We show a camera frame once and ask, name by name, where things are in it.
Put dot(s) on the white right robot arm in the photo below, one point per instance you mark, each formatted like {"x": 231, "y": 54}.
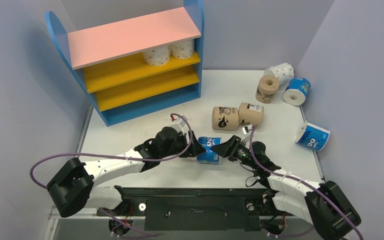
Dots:
{"x": 323, "y": 205}

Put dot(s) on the brown cartoon paper roll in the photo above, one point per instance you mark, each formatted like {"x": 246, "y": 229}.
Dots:
{"x": 225, "y": 118}

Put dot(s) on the blue pink yellow shelf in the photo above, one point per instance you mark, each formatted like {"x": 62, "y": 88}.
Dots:
{"x": 108, "y": 64}

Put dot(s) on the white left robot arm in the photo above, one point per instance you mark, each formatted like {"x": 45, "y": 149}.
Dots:
{"x": 78, "y": 185}

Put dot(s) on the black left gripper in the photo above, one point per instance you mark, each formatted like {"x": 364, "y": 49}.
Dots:
{"x": 196, "y": 149}

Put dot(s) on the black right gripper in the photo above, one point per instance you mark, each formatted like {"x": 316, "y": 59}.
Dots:
{"x": 231, "y": 149}

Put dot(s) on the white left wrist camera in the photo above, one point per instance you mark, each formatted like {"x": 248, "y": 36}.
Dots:
{"x": 180, "y": 124}

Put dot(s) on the white floral paper roll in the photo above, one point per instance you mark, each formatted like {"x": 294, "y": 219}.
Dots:
{"x": 183, "y": 49}
{"x": 157, "y": 56}
{"x": 283, "y": 72}

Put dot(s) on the brown standing paper roll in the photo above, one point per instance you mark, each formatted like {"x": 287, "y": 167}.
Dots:
{"x": 267, "y": 87}

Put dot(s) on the blue paper roll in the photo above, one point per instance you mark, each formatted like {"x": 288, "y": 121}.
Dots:
{"x": 209, "y": 156}
{"x": 296, "y": 91}
{"x": 312, "y": 136}

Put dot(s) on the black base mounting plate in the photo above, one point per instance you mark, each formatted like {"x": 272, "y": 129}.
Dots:
{"x": 195, "y": 209}

